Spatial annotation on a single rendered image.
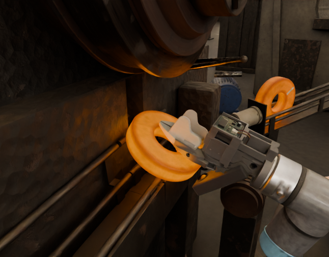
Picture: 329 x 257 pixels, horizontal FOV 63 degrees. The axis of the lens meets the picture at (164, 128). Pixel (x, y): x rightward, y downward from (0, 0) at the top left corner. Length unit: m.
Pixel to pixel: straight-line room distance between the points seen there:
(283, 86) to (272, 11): 2.31
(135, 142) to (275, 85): 0.56
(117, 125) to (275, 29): 2.77
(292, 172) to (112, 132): 0.31
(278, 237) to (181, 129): 0.26
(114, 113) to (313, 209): 0.36
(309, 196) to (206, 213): 1.05
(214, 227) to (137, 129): 1.01
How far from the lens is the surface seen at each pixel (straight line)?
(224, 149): 0.46
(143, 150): 0.46
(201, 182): 0.52
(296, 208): 0.50
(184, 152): 0.48
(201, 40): 0.51
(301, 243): 0.55
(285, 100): 0.97
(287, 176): 0.47
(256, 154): 0.47
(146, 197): 0.45
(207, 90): 0.69
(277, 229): 0.55
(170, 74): 0.43
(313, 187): 0.49
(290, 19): 3.14
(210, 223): 1.44
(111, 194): 0.47
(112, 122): 0.48
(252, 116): 0.86
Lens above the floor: 0.99
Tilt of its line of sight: 25 degrees down
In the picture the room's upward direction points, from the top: straight up
